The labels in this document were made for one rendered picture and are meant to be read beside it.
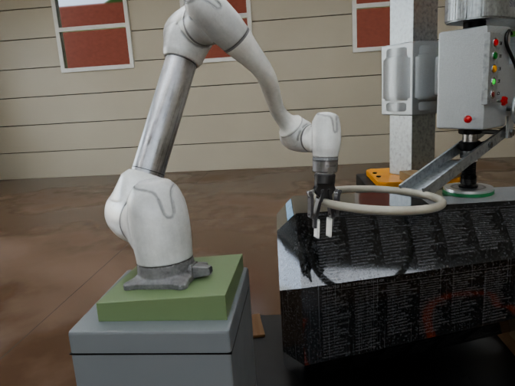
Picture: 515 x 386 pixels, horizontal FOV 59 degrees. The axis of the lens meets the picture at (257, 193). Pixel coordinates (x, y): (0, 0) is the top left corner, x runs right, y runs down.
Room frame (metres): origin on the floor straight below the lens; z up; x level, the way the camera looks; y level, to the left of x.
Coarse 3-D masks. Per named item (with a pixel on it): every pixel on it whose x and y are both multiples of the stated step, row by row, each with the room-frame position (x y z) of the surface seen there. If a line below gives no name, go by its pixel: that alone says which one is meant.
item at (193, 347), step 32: (96, 320) 1.06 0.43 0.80; (192, 320) 1.03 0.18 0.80; (224, 320) 1.02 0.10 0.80; (96, 352) 1.00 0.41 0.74; (128, 352) 0.99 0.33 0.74; (160, 352) 0.99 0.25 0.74; (192, 352) 0.98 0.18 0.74; (224, 352) 0.97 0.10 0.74; (96, 384) 1.00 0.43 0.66; (128, 384) 0.99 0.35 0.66; (160, 384) 0.99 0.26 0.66; (192, 384) 0.98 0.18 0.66; (224, 384) 0.97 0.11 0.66; (256, 384) 1.35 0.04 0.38
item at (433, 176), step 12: (492, 132) 2.16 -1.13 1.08; (504, 132) 2.12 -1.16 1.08; (456, 144) 2.09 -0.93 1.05; (492, 144) 2.03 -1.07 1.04; (444, 156) 2.03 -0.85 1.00; (468, 156) 1.94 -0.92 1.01; (480, 156) 1.99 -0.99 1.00; (432, 168) 1.97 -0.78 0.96; (444, 168) 1.97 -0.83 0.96; (456, 168) 1.88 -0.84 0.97; (408, 180) 1.87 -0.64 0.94; (420, 180) 1.92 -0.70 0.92; (432, 180) 1.80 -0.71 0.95; (444, 180) 1.83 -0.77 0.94; (432, 192) 1.78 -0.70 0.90
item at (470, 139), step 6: (462, 138) 2.06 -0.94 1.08; (468, 138) 2.03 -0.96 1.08; (474, 138) 2.02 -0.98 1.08; (462, 144) 2.04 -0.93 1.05; (468, 144) 2.02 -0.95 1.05; (474, 144) 2.01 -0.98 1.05; (480, 144) 2.02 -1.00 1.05; (462, 150) 2.04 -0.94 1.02; (468, 150) 2.02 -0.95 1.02; (462, 156) 2.04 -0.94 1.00
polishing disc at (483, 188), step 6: (444, 186) 2.09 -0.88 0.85; (450, 186) 2.08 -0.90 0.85; (456, 186) 2.07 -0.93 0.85; (480, 186) 2.04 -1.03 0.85; (486, 186) 2.04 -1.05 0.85; (492, 186) 2.03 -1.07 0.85; (456, 192) 1.99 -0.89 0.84; (462, 192) 1.97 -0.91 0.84; (468, 192) 1.96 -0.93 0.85; (474, 192) 1.95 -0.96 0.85; (480, 192) 1.95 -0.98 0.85; (486, 192) 1.95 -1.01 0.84
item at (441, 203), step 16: (384, 192) 1.88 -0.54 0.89; (400, 192) 1.84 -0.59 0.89; (416, 192) 1.78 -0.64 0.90; (336, 208) 1.52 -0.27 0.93; (352, 208) 1.47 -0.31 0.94; (368, 208) 1.45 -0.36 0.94; (384, 208) 1.44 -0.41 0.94; (400, 208) 1.44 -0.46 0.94; (416, 208) 1.44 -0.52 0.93; (432, 208) 1.47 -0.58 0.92
